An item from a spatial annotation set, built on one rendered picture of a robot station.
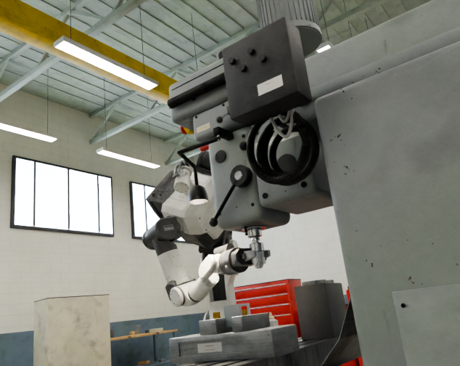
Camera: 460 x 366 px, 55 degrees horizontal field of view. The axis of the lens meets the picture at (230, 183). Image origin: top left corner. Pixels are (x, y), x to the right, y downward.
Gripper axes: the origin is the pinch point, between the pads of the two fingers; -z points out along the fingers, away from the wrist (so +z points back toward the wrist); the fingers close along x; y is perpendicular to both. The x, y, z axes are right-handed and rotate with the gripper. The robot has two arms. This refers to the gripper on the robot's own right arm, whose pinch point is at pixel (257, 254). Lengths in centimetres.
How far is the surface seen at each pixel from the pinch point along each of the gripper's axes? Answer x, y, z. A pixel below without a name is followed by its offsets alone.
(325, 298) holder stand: 27.3, 16.1, 0.4
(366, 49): 8, -48, -51
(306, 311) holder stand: 23.6, 19.8, 7.1
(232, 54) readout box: -26, -47, -35
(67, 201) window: 133, -256, 853
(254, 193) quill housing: -6.3, -17.3, -10.9
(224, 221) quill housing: -10.9, -11.2, 0.6
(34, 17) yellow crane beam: -8, -375, 406
